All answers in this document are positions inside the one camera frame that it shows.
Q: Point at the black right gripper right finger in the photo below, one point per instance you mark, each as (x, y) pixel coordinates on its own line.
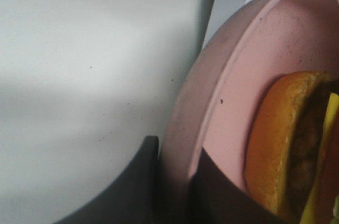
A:
(215, 199)

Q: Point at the pink round plate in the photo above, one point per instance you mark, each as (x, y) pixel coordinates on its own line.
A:
(221, 95)

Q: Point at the burger with lettuce and cheese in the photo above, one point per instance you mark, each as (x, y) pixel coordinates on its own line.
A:
(284, 151)

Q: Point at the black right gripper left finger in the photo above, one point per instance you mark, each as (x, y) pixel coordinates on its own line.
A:
(128, 199)

